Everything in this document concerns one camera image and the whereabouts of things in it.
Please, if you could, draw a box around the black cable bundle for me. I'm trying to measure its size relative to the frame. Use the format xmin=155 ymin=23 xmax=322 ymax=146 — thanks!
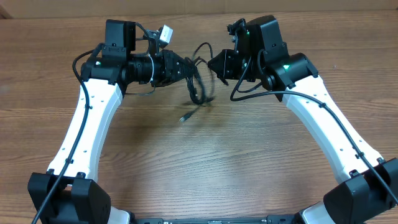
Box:
xmin=179 ymin=42 xmax=229 ymax=123

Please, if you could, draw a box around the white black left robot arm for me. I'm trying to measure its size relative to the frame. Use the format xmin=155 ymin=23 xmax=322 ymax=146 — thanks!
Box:
xmin=27 ymin=19 xmax=197 ymax=223

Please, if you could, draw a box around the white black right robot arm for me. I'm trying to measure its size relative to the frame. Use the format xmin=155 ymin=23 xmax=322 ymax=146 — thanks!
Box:
xmin=208 ymin=15 xmax=397 ymax=223

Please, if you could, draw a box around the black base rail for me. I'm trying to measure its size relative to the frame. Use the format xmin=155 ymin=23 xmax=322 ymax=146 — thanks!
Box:
xmin=130 ymin=214 xmax=304 ymax=224

